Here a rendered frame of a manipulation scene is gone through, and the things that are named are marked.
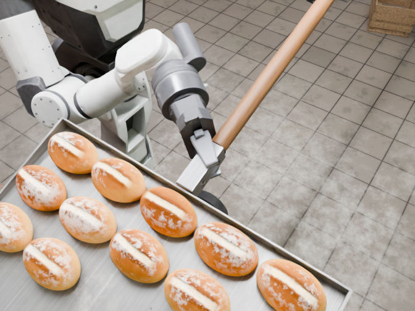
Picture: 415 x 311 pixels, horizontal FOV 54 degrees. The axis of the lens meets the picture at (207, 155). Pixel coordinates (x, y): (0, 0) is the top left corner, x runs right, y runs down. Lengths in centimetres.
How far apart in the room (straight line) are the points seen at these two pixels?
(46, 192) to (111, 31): 47
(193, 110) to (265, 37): 258
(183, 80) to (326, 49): 252
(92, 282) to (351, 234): 160
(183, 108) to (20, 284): 37
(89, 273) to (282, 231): 146
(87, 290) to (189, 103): 32
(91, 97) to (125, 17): 26
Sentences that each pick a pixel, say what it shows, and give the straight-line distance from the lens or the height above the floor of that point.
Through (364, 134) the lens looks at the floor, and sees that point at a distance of 255.
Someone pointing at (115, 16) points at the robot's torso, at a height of 122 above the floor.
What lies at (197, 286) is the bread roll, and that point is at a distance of 55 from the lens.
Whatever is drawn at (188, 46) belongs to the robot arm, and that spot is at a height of 129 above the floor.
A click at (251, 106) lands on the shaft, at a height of 125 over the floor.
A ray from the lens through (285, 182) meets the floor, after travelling 219.
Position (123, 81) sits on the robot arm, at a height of 123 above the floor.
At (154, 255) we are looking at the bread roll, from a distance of 58.
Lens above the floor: 171
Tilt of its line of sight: 49 degrees down
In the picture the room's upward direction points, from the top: straight up
